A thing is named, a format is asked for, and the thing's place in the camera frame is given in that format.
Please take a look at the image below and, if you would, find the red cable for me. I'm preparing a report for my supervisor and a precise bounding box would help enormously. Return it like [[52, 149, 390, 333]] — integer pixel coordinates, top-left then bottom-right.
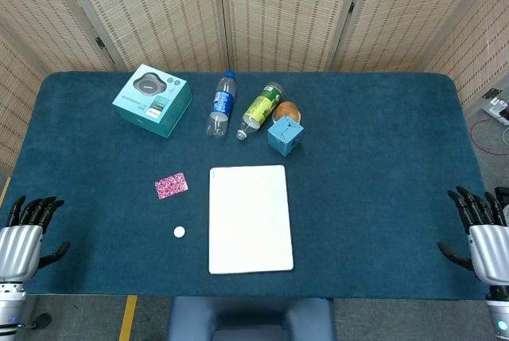
[[469, 118, 509, 157]]

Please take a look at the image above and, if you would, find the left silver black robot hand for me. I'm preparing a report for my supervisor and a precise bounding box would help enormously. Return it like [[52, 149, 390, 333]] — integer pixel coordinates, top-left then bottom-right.
[[5, 195, 71, 283]]

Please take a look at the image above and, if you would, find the bamboo folding screen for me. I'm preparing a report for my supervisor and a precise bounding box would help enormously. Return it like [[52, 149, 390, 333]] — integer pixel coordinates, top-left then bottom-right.
[[0, 0, 509, 175]]

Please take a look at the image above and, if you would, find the blue felt table cover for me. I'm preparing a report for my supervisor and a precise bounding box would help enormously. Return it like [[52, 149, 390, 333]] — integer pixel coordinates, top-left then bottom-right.
[[0, 71, 500, 301]]

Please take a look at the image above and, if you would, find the teal speaker packaging box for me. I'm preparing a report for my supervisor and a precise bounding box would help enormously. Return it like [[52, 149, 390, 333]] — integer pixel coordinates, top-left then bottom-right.
[[111, 64, 194, 139]]

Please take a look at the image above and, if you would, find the blue padded robot base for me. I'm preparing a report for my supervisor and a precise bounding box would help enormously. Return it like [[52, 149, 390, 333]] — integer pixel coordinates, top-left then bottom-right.
[[166, 296, 337, 341]]

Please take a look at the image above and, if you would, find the green label plastic bottle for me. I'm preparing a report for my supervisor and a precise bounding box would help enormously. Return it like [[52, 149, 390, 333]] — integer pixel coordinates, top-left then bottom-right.
[[235, 81, 286, 141]]

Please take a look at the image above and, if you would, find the small blue carton box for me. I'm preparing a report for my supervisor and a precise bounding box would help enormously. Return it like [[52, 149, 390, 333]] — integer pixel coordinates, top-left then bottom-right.
[[266, 114, 305, 157]]

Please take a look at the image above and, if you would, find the pink patterned card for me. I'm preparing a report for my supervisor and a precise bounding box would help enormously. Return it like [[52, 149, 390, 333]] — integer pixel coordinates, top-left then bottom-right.
[[153, 172, 189, 200]]

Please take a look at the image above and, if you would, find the white rectangular board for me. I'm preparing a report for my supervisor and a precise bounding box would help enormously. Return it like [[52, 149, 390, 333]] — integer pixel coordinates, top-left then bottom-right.
[[208, 164, 295, 276]]

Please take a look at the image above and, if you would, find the blue label water bottle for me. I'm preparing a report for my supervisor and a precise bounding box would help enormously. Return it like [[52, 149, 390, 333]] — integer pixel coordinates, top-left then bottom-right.
[[204, 69, 238, 139]]

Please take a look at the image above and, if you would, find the white power strip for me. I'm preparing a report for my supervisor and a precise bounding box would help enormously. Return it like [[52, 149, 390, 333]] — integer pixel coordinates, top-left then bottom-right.
[[481, 95, 509, 126]]

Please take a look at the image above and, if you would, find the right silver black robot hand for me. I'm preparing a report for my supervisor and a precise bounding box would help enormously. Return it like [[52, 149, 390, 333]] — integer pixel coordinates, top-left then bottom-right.
[[437, 185, 509, 289]]

